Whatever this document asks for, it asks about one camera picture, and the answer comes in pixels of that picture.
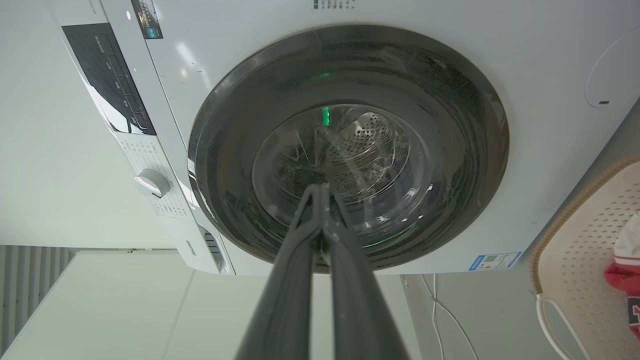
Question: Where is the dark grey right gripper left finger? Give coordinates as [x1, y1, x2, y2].
[235, 183, 324, 360]

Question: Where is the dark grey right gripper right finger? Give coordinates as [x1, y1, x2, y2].
[319, 183, 410, 360]

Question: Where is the beige perforated laundry basket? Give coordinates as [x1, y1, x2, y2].
[529, 154, 640, 360]

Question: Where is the blue energy label sticker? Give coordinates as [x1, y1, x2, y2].
[468, 251, 523, 272]

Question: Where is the silver washing machine dial knob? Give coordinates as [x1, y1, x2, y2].
[134, 168, 171, 199]

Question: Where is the dark round washing machine door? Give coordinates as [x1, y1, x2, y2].
[187, 24, 510, 271]

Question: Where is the white front-load washing machine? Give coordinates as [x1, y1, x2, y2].
[48, 0, 640, 276]

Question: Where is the red and white garment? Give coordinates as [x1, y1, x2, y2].
[604, 214, 640, 339]

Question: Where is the dark label sticker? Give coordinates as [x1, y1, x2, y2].
[131, 0, 164, 40]

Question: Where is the thin white cable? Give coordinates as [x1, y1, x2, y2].
[420, 273, 480, 360]

